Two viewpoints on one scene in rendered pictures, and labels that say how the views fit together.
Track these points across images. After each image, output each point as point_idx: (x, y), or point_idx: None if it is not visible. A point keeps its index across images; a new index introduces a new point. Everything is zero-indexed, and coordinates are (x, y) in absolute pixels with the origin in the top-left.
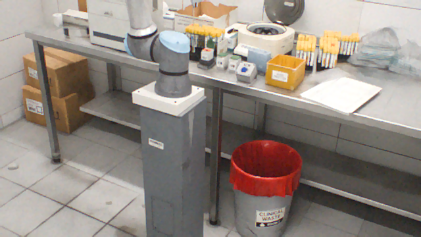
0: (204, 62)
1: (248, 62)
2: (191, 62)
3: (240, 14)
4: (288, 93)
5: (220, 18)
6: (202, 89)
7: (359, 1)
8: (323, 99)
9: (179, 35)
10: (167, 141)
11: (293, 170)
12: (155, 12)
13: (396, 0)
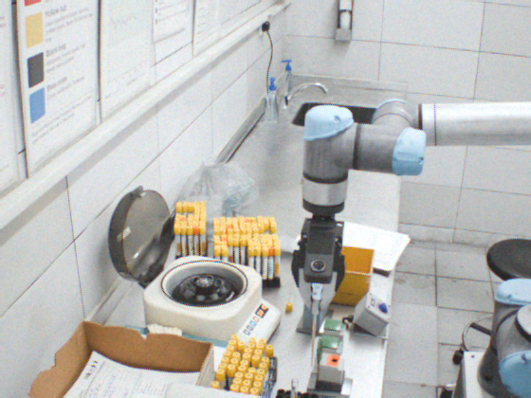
0: (343, 379)
1: (367, 298)
2: None
3: (56, 343)
4: (380, 284)
5: (186, 338)
6: (467, 352)
7: (156, 158)
8: (387, 253)
9: (515, 285)
10: None
11: None
12: None
13: (176, 128)
